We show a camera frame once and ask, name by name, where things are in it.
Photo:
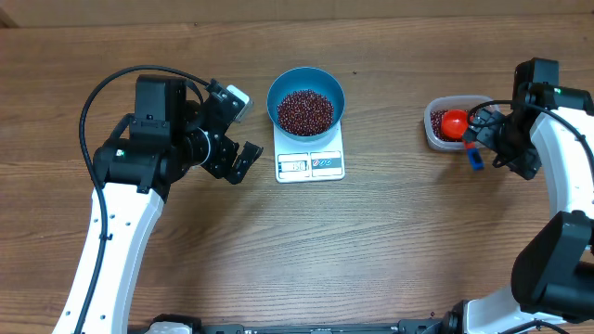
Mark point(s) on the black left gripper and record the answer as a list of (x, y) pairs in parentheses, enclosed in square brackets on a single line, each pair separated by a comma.
[(220, 167)]

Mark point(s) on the white digital kitchen scale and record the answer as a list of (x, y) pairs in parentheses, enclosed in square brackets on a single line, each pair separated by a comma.
[(310, 160)]

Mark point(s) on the clear plastic bean container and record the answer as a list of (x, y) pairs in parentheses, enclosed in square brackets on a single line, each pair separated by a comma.
[(449, 102)]

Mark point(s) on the red beans in bowl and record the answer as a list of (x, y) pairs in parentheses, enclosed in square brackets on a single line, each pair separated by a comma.
[(305, 113)]

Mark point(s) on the red measuring scoop blue handle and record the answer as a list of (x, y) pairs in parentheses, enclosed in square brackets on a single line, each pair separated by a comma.
[(474, 156)]

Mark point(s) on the red beans in container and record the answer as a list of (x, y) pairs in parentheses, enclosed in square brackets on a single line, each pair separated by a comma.
[(436, 125)]

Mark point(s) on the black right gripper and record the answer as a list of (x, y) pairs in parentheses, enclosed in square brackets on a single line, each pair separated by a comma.
[(494, 137)]

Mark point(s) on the blue bowl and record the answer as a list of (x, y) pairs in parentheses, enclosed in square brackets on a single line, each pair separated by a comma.
[(305, 78)]

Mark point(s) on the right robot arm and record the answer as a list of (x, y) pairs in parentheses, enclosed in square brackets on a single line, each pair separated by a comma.
[(549, 129)]

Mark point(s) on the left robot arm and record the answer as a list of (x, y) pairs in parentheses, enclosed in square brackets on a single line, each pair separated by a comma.
[(179, 122)]

